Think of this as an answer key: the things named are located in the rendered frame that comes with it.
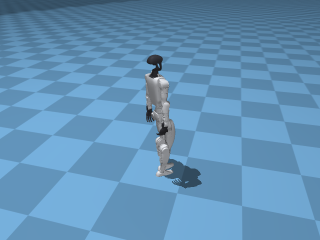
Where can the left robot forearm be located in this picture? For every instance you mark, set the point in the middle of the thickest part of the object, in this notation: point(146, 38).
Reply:
point(148, 102)

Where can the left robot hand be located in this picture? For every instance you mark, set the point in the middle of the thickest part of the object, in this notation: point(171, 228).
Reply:
point(148, 114)

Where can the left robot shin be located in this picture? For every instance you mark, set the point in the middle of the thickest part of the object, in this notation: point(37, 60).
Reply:
point(158, 149)

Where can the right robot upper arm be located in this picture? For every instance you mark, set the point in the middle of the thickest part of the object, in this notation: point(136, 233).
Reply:
point(164, 86)

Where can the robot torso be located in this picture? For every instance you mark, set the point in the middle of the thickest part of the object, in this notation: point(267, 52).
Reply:
point(155, 95)

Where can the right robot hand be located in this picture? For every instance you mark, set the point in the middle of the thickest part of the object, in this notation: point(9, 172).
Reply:
point(163, 130)

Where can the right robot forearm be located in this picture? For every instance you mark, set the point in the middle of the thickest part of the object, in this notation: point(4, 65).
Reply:
point(165, 113)

